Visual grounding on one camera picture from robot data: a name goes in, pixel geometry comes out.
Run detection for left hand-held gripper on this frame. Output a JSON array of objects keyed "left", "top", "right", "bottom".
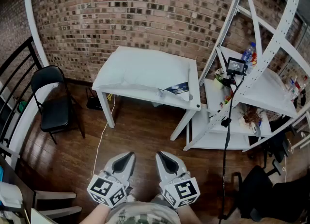
[{"left": 87, "top": 151, "right": 137, "bottom": 208}]

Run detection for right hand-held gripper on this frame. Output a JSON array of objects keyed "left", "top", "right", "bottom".
[{"left": 155, "top": 151, "right": 201, "bottom": 209}]

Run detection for white pillow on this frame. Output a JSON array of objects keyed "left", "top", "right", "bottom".
[{"left": 93, "top": 47, "right": 192, "bottom": 102}]

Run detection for person's left forearm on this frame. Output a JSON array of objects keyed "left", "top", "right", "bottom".
[{"left": 79, "top": 202, "right": 112, "bottom": 224}]

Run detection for person's right forearm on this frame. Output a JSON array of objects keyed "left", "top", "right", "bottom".
[{"left": 176, "top": 207, "right": 202, "bottom": 224}]

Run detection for person's printed beige shirt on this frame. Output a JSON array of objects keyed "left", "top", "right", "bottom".
[{"left": 104, "top": 201, "right": 182, "bottom": 224}]

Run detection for white table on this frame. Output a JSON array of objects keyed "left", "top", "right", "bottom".
[{"left": 92, "top": 46, "right": 202, "bottom": 141}]

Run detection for white wooden chair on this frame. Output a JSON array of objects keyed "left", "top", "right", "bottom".
[{"left": 31, "top": 190, "right": 83, "bottom": 224}]

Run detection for black folding chair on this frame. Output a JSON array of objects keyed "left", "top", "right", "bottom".
[{"left": 31, "top": 65, "right": 86, "bottom": 145}]

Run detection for red flower bunch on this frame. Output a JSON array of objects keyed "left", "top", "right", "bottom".
[{"left": 219, "top": 94, "right": 234, "bottom": 109}]

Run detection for brown dried plant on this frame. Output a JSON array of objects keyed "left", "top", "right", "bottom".
[{"left": 238, "top": 104, "right": 265, "bottom": 131}]

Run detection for white flowers in vase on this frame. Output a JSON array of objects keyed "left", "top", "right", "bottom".
[{"left": 215, "top": 67, "right": 226, "bottom": 89}]

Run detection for black office chair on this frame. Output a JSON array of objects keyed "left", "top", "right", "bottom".
[{"left": 232, "top": 164, "right": 310, "bottom": 224}]

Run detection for white metal shelf rack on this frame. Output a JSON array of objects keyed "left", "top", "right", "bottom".
[{"left": 183, "top": 0, "right": 310, "bottom": 152}]

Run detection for blue label water bottle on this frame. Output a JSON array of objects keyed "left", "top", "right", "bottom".
[{"left": 241, "top": 42, "right": 257, "bottom": 64}]

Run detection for black metal railing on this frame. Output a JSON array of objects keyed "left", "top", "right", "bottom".
[{"left": 0, "top": 36, "right": 44, "bottom": 146}]

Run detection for white pole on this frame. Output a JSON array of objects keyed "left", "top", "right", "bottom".
[{"left": 23, "top": 0, "right": 50, "bottom": 67}]

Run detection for white cable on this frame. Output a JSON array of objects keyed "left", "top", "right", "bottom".
[
  {"left": 282, "top": 138, "right": 295, "bottom": 183},
  {"left": 93, "top": 94, "right": 116, "bottom": 177}
]

